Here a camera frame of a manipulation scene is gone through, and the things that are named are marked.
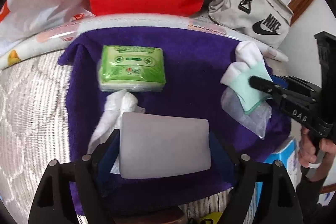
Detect clear bubble wrap bag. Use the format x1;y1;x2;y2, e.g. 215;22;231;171
221;88;272;139

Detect mint green sock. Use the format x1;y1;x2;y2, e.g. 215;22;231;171
220;40;274;115

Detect yellow mesh pouch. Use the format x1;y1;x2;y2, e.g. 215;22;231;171
197;211;222;224

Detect white tissue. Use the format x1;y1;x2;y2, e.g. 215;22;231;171
87;89;146;175

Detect green tissue pack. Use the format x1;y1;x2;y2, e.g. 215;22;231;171
97;46;166;93

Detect person's right hand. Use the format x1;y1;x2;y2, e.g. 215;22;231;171
298;127;335;182

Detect blue tissue box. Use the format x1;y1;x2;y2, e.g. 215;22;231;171
264;136;299;188

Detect striped mattress pad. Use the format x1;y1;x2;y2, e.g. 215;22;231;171
1;51;72;223

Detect purple towel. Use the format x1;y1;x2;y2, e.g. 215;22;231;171
58;27;291;215

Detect beige Nike waist bag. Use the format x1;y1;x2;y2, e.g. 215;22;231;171
209;0;293;49

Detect white Miniso plastic bag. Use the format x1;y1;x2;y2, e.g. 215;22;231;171
1;0;92;55

